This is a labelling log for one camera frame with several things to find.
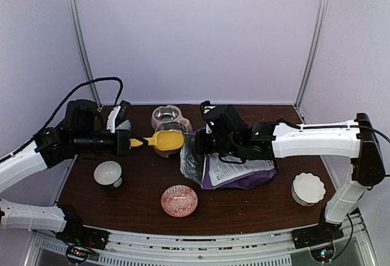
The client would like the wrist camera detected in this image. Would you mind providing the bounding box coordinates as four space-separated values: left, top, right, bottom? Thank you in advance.
200 101 215 134
106 100 130 134

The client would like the pink double pet feeder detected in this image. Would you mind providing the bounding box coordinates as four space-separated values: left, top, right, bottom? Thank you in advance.
151 104 194 159

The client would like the aluminium frame post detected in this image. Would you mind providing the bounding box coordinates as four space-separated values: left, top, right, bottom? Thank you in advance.
294 0 329 110
63 0 102 110

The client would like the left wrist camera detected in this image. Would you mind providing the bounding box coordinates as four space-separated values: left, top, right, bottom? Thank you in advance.
106 100 130 134

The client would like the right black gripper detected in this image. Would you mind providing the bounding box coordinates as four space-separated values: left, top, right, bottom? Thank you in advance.
194 129 241 159

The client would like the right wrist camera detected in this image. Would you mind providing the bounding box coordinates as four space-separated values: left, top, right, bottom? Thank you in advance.
200 101 215 134

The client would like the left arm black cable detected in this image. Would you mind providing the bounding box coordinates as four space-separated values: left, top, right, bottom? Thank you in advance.
0 77 124 160

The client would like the left aluminium frame post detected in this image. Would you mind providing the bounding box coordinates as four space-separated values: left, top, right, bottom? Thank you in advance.
63 0 102 110

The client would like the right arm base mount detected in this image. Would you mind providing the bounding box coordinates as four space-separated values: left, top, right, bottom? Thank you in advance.
291 225 353 264

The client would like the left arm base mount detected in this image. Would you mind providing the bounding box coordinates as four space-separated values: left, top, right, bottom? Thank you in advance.
65 227 110 265

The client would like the light blue ceramic bowl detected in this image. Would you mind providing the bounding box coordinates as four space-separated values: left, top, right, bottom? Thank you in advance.
116 120 132 131

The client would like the purple puppy food bag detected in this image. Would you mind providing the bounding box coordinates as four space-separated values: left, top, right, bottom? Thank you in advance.
180 132 279 190

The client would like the front aluminium rail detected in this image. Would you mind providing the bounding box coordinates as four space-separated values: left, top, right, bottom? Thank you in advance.
30 228 366 266

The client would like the black white ceramic bowl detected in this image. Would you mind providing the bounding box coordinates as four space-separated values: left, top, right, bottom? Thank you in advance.
93 160 123 190

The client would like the white scalloped ceramic bowl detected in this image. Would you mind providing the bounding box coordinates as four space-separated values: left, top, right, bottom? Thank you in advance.
291 173 326 207

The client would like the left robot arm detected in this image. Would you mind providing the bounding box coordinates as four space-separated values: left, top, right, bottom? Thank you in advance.
1 99 147 244

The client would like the yellow plastic scoop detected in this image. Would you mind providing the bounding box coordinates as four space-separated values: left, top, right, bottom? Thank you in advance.
140 131 185 151

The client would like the right aluminium frame post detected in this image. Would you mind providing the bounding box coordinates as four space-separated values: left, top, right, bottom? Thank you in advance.
294 0 329 110

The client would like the red patterned ceramic dish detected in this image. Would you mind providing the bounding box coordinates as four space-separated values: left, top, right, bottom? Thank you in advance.
160 185 198 218

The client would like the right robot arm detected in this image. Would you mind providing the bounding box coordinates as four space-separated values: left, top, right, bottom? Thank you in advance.
180 101 386 243

